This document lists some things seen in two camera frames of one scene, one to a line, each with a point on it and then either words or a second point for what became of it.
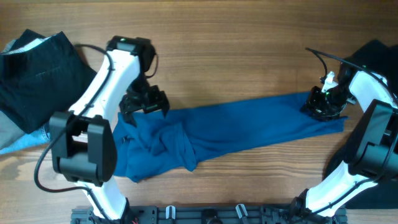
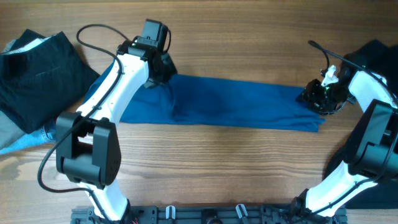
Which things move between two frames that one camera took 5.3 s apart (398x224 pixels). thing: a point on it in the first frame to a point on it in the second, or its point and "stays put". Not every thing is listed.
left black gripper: x=144 y=106 to x=166 y=71
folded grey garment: x=9 y=132 stays put
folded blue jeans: x=38 y=137 stays put
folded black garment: x=40 y=76 stays put
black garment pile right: x=382 y=58 stays put
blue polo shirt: x=159 y=147 to x=217 y=101
